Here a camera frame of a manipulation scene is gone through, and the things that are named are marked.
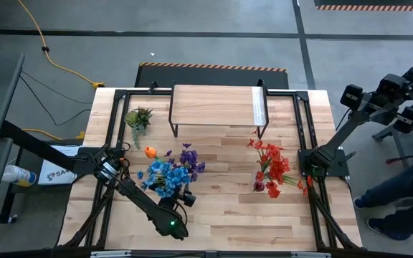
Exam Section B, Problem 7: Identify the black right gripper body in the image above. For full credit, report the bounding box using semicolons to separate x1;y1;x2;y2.
340;73;413;134

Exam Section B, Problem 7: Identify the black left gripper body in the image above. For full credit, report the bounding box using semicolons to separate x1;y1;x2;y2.
158;191;196;212

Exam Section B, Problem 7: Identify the blue artificial flower bunch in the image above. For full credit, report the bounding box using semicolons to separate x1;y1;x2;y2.
136;160;193;199

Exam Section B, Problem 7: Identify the purple artificial flower bunch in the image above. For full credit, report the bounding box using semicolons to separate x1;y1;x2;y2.
163;143;207;183

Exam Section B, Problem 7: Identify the dark metal table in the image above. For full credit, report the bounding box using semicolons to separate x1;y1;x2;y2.
371;103;413;169

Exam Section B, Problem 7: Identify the silver light strip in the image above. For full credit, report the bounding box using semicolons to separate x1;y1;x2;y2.
291;252;333;258
90;250;133;258

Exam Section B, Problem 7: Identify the green artificial succulent plant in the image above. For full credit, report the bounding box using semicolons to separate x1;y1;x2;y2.
124;106;154;150

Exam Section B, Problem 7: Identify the person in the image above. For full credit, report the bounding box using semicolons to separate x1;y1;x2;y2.
353;153;413;242

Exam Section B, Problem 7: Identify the black hazard-striped floor mat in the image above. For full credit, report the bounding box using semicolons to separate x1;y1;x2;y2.
134;62;289;90
313;0;413;11

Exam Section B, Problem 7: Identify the white printed box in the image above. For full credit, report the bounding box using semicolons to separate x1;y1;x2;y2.
37;145;82;186

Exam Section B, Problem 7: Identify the white spray bottle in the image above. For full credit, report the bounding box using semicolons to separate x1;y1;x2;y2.
1;164;37;188

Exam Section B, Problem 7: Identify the grey desk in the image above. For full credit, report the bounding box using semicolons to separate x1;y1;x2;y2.
0;52;26;224

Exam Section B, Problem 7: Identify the wooden shelf with black frame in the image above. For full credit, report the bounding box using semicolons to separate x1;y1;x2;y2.
168;79;270;140

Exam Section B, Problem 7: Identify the black aluminium rig frame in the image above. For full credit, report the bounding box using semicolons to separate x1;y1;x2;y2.
55;79;364;258

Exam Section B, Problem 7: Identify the black cable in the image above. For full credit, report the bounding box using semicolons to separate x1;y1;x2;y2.
19;75;92;128
19;70;93;105

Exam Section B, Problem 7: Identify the yellow cable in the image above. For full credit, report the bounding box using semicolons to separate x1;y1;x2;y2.
22;128;85;140
16;0;105;90

